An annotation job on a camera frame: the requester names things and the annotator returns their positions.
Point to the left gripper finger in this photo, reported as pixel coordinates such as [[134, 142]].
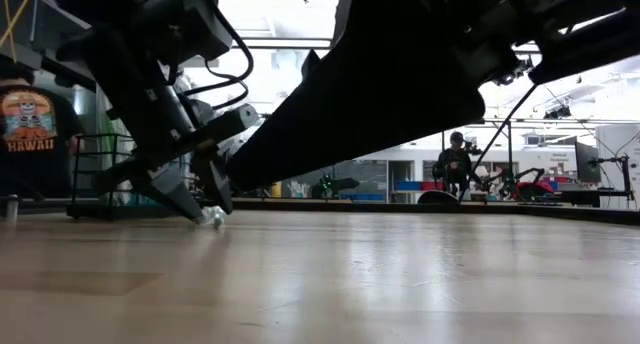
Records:
[[216, 181], [172, 194]]

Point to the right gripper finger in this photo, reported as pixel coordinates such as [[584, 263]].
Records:
[[360, 104], [309, 66]]

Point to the small plastic wrapper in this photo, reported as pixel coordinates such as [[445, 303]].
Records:
[[212, 216]]

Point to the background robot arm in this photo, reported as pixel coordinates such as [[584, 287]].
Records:
[[530, 186], [335, 184]]

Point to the long ceiling light strip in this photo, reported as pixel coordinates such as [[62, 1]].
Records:
[[280, 43]]

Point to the yellow cup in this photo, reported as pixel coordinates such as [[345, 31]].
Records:
[[276, 189]]

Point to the blue storage bin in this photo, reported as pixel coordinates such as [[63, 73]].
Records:
[[409, 185], [552, 185]]

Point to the red storage bin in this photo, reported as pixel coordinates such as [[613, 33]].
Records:
[[431, 185]]

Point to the person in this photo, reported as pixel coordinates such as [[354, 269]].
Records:
[[454, 159], [35, 169]]

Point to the black monitor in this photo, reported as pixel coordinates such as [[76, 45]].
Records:
[[587, 164]]

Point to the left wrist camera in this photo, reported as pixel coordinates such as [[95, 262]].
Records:
[[230, 121]]

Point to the black ceiling camera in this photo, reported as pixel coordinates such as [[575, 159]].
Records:
[[557, 113], [512, 74]]

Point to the black workstation frame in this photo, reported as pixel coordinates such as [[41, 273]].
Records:
[[509, 149]]

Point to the silver metal post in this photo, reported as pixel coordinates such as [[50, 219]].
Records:
[[11, 209]]

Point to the black aluminium table frame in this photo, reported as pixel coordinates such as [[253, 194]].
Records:
[[575, 213]]

